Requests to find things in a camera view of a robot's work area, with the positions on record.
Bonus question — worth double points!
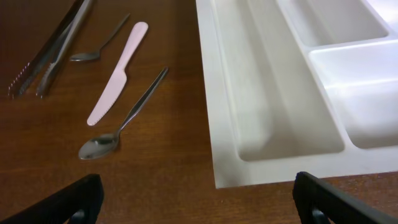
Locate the pink plastic knife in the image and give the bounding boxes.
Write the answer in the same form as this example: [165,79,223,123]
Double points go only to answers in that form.
[86,22,149,126]

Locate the metal serving tongs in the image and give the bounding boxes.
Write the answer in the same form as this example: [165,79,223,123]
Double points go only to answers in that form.
[7,0,93,99]

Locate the white cutlery tray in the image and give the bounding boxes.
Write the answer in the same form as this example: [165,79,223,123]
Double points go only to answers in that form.
[196,1,397,188]

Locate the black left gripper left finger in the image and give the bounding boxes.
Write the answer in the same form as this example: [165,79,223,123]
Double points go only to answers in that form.
[1,174,104,224]

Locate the small metal teaspoon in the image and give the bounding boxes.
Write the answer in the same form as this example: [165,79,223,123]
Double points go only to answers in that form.
[69,12,131,62]

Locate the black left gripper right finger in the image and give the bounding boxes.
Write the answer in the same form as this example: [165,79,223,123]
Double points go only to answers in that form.
[293,172,397,224]

